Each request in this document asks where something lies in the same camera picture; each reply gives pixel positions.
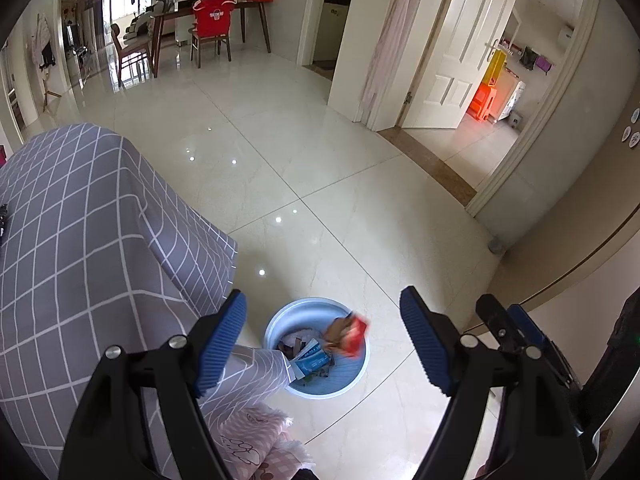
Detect red snack wrapper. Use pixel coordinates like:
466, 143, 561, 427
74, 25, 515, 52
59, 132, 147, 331
323, 312, 369, 359

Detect blue white trash bin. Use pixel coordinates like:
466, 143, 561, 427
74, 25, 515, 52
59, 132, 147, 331
262, 298, 370, 400

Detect pink patterned cloth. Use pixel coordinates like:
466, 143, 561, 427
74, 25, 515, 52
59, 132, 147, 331
213, 403, 314, 480

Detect door stopper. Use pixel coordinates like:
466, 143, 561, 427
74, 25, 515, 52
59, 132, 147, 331
487, 236, 504, 255

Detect grey checkered tablecloth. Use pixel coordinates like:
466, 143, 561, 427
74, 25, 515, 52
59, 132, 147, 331
0, 122, 298, 480

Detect blue white package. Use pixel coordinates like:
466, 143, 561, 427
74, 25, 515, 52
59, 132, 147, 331
291, 338, 332, 379

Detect orange plastic stool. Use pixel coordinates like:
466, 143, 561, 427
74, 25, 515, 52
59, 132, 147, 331
466, 84, 497, 122

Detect pink door curtain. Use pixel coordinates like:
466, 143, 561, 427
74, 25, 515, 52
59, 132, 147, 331
360, 0, 421, 119

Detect white panel door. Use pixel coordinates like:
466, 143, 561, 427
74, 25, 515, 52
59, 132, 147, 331
400, 0, 515, 129

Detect wooden dining chair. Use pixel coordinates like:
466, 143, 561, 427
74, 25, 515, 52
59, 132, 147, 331
111, 23, 152, 87

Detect chair with red cover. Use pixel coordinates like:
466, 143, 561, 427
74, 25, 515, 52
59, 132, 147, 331
190, 0, 236, 67

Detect dark wooden dining table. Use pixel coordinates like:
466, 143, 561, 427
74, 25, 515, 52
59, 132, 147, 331
151, 0, 271, 77

